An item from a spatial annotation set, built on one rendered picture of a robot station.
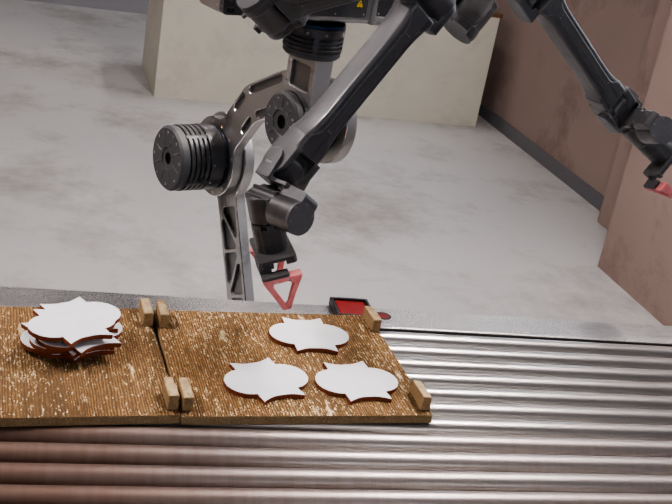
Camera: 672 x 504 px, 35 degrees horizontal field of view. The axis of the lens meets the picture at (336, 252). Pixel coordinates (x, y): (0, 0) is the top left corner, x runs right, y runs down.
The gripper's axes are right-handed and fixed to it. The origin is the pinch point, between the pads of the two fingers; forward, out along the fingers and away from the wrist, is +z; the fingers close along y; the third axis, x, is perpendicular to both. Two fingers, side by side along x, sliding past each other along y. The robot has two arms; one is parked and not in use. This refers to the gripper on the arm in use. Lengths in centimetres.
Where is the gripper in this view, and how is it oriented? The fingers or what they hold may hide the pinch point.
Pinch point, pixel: (280, 292)
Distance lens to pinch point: 187.5
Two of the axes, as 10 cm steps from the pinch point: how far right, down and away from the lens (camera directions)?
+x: 9.6, -2.4, 1.5
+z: 1.4, 8.7, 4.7
